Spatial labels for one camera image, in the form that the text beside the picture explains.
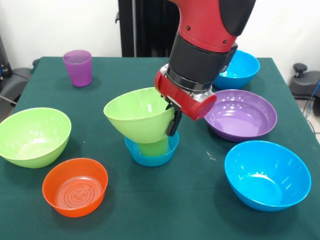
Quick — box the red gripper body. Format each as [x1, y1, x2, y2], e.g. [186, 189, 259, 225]
[154, 63, 218, 122]

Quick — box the green plastic cup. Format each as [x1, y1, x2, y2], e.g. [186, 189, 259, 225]
[136, 138, 171, 158]

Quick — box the green plastic bowl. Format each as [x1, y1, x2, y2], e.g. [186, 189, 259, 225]
[0, 107, 72, 169]
[103, 86, 177, 145]

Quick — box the small blue plastic bowl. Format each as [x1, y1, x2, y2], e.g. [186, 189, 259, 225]
[124, 131, 180, 168]

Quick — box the small orange plastic bowl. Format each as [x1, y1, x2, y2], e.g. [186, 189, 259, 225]
[41, 157, 109, 218]

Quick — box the purple plastic bowl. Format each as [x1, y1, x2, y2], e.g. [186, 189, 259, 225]
[203, 89, 278, 143]

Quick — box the purple plastic cup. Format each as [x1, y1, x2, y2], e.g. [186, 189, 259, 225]
[62, 49, 93, 88]

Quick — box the dark green tablecloth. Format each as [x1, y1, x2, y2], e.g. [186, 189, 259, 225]
[0, 56, 320, 240]

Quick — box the grey base with black knob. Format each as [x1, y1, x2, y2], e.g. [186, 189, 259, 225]
[289, 62, 320, 101]

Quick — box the grey wheeled base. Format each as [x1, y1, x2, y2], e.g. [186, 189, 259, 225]
[0, 67, 32, 106]

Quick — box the black equipment casing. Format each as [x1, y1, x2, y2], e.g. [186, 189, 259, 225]
[0, 33, 13, 93]

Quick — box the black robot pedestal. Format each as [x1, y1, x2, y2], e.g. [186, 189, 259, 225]
[115, 0, 181, 59]

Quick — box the blue cable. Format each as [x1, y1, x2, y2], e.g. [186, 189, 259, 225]
[303, 79, 320, 118]

